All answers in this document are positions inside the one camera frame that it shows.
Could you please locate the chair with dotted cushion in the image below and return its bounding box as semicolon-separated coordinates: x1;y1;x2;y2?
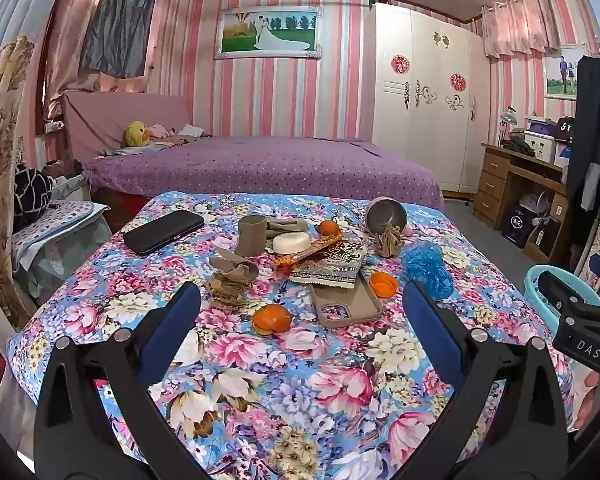
12;200;111;301

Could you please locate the person's right hand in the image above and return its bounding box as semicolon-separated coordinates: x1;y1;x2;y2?
577;367;600;433

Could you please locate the grey curtain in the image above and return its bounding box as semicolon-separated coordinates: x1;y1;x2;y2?
80;0;161;81

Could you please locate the wooden desk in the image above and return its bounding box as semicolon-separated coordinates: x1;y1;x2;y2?
472;142;568;263

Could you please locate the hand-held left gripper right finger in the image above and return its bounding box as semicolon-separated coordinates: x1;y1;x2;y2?
404;280;576;480

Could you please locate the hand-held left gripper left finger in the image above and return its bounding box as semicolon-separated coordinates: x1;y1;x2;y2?
34;282;201;480

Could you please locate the beige paper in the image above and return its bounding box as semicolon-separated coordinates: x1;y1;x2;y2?
215;247;261;283

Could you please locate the fluffy brown paper wad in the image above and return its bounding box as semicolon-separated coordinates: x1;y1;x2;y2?
375;225;405;259

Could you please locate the pink covered headboard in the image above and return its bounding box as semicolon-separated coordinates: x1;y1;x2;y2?
62;91;191;161

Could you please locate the white wardrobe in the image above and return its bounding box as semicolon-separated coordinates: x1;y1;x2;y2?
372;2;491;193

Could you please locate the light blue plastic basket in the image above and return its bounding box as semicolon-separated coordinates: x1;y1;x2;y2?
524;265;600;343

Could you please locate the pink mug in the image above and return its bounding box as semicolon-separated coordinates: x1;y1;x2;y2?
365;197;413;237

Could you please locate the desk lamp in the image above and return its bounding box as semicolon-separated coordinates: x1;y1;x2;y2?
497;107;518;146

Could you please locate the grey-green folded cloth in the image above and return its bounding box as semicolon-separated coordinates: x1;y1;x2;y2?
265;216;311;241

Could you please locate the wall poster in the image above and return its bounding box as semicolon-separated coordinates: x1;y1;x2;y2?
545;45;588;98

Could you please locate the black hanging garment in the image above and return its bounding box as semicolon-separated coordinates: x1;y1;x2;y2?
565;55;600;211

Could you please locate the white round disc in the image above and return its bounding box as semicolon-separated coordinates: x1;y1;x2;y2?
272;232;312;255

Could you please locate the blue plastic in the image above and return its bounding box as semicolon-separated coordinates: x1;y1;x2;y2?
401;241;455;301

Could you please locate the taupe cup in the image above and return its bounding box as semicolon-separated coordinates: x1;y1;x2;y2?
235;215;267;258

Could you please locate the black cap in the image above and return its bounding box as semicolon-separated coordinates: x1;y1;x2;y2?
552;116;576;143

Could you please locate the black and white patterned bag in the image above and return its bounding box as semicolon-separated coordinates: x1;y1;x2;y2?
14;164;53;226

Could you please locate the black smartphone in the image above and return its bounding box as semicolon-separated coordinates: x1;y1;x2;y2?
123;209;205;257

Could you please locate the yellow duck plush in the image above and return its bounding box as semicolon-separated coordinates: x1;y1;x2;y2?
125;121;148;148

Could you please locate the brown paper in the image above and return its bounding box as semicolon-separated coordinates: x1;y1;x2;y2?
207;272;253;311

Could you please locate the white fan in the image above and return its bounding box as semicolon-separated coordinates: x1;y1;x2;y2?
522;192;551;221

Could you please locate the long orange wrapper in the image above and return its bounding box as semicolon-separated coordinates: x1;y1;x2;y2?
274;234;343;271

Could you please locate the purple polka dot bed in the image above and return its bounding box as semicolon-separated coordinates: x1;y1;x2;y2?
82;135;446;211

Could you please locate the black gift bag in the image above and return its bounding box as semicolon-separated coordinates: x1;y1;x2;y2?
500;202;536;248

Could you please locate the floral blanket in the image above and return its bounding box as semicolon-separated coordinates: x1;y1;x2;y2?
7;191;578;480

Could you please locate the framed wedding picture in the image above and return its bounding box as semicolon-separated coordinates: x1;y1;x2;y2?
215;6;323;60

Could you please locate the black and white snack packet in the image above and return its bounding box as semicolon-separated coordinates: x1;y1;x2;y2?
289;242;368;290

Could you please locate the taupe phone case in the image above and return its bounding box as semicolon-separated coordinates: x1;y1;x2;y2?
314;277;384;330

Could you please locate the white storage box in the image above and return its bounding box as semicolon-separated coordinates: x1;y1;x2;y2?
522;130;561;163

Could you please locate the pink window curtain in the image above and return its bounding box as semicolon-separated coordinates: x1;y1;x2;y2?
42;0;196;111

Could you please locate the pink valance curtain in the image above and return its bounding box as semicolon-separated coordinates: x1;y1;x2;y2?
482;0;561;58

